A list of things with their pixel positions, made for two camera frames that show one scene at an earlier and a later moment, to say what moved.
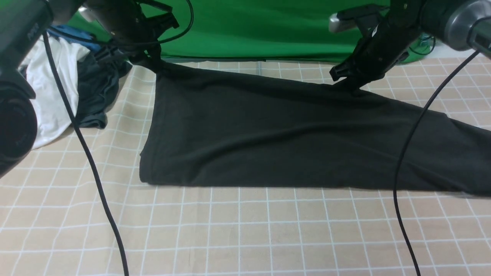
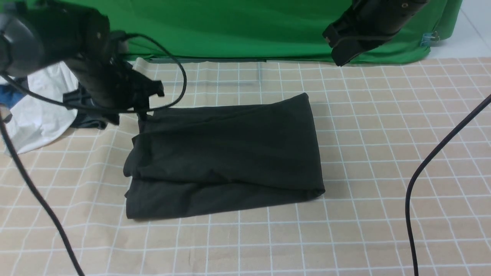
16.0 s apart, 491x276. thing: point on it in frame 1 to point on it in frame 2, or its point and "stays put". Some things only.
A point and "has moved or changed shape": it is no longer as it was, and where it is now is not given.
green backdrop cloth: (250, 30) stays put
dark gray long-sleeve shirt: (209, 126) has moved or changed shape
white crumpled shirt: (53, 116) stays put
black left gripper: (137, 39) to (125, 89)
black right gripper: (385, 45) to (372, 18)
